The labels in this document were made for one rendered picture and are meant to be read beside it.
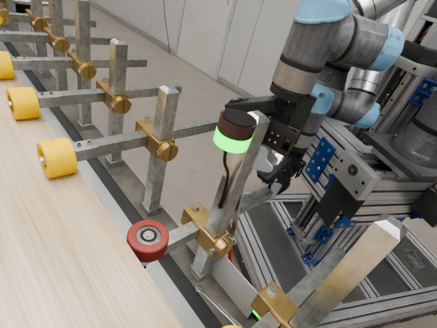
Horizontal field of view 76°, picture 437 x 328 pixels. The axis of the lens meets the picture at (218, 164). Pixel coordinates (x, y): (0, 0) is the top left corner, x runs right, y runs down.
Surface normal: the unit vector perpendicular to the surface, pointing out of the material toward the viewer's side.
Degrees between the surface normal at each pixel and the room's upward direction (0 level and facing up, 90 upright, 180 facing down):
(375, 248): 90
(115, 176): 0
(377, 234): 90
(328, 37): 89
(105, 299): 0
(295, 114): 90
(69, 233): 0
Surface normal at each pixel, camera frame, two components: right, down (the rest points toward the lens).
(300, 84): 0.01, 0.58
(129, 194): 0.25, -0.78
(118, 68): 0.64, 0.58
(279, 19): -0.68, 0.29
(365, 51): 0.11, 0.74
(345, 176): -0.93, -0.03
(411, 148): -0.69, -0.07
